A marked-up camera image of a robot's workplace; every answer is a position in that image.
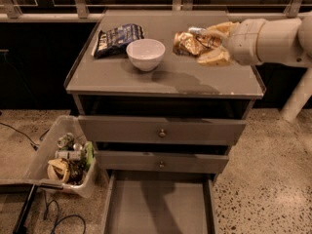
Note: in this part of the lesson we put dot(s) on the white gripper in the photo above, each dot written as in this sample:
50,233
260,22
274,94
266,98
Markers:
244,42

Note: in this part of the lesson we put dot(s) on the crushed orange can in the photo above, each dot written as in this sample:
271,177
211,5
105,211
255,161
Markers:
191,44

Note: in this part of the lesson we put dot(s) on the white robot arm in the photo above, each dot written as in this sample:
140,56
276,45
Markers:
257,41

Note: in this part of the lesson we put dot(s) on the crushed silver can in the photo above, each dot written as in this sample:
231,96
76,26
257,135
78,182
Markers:
197,30

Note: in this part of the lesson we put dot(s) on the grey drawer cabinet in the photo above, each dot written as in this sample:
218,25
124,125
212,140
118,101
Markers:
177,88

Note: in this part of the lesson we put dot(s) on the top drawer brass knob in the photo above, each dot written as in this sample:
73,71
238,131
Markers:
162,133

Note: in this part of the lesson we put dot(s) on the drawer brass knob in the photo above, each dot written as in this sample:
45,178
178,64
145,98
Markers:
161,164
162,133

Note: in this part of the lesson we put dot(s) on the middle drawer brass knob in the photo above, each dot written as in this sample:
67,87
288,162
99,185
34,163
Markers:
161,164

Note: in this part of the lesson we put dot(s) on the top grey drawer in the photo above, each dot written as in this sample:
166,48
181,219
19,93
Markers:
193,131

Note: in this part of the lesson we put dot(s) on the grey drawer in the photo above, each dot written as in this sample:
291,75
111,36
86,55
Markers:
159,203
193,131
174,162

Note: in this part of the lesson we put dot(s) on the middle grey drawer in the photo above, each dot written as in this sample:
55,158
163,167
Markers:
174,162

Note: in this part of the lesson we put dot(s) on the bottom grey drawer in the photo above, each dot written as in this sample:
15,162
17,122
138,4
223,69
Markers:
159,203

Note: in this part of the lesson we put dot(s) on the silver can in bin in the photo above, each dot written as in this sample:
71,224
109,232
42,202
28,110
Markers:
66,141

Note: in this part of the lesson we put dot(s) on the white can in bin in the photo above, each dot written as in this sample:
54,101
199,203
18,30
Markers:
69,155

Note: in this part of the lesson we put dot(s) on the white ceramic bowl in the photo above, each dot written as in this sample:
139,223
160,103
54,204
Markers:
145,54

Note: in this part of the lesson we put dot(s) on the blue chip bag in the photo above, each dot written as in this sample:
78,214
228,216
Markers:
115,41

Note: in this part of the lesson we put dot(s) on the green packet in bin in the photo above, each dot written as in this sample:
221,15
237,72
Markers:
89,150

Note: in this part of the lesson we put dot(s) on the clear plastic bin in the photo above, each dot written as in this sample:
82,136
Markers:
34,172

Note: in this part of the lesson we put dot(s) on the metal window railing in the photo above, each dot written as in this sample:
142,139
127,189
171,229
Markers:
65,4

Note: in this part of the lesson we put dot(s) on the tan cup in bin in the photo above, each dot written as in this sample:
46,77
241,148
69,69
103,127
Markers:
58,169

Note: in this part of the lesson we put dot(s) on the black bar on floor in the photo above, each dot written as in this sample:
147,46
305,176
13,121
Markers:
25,209

